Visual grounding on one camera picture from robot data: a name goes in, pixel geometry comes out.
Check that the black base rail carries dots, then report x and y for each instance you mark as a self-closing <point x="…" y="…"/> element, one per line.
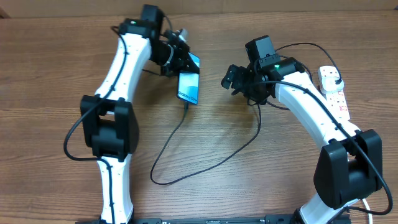
<point x="202" y="221"/>

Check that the Samsung Galaxy smartphone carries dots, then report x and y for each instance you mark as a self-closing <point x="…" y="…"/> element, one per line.
<point x="188" y="81"/>

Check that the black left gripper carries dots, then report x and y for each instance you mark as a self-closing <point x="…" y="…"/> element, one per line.
<point x="183" y="61"/>

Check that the white charger adapter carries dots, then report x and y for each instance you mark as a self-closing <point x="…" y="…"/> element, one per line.
<point x="329" y="85"/>

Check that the white power strip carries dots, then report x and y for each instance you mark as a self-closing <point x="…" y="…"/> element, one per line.
<point x="336" y="99"/>

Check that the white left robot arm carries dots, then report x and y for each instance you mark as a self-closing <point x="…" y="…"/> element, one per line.
<point x="109" y="124"/>

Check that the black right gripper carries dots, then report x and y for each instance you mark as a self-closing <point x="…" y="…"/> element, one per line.
<point x="241" y="76"/>

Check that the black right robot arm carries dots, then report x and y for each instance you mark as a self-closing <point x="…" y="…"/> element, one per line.
<point x="349" y="166"/>

